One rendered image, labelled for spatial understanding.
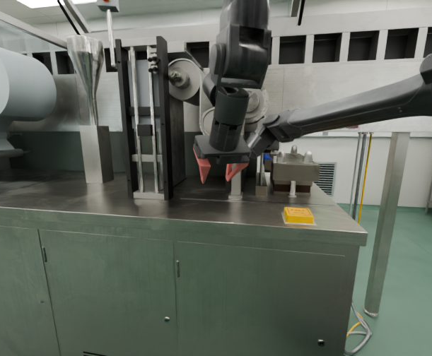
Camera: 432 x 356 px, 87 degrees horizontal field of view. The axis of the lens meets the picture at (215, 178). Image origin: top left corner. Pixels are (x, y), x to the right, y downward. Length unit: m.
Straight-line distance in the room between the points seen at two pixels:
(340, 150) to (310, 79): 2.58
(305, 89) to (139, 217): 0.94
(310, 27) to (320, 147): 2.54
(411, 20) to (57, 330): 1.91
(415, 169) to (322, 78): 3.11
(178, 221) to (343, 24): 1.11
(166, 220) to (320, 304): 0.51
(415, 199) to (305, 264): 3.66
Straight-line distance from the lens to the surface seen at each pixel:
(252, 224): 0.64
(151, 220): 0.71
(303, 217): 0.67
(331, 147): 3.71
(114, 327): 1.05
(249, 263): 0.73
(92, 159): 1.21
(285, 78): 1.24
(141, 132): 0.84
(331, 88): 1.27
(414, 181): 4.24
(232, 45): 0.37
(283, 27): 1.30
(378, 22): 1.39
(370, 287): 1.84
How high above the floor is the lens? 1.15
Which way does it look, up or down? 12 degrees down
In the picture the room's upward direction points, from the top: straight up
